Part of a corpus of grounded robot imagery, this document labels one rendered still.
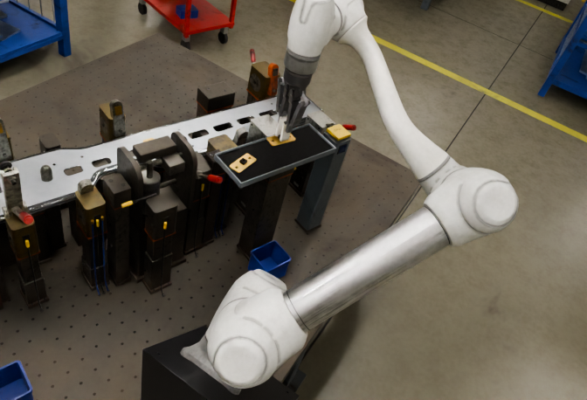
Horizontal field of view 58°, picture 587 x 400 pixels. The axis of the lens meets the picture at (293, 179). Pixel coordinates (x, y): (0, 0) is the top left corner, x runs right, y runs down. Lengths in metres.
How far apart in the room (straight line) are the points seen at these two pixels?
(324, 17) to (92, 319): 1.10
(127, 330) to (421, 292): 1.74
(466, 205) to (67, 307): 1.20
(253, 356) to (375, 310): 1.72
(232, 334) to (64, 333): 0.71
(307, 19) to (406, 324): 1.87
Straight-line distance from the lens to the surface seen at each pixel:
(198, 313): 1.74
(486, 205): 1.14
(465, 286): 3.13
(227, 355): 1.13
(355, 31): 1.44
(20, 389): 1.65
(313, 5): 1.30
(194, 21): 4.30
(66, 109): 2.45
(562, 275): 3.59
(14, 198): 1.48
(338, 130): 1.76
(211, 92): 2.03
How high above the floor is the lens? 2.17
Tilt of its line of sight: 41 degrees down
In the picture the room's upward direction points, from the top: 16 degrees clockwise
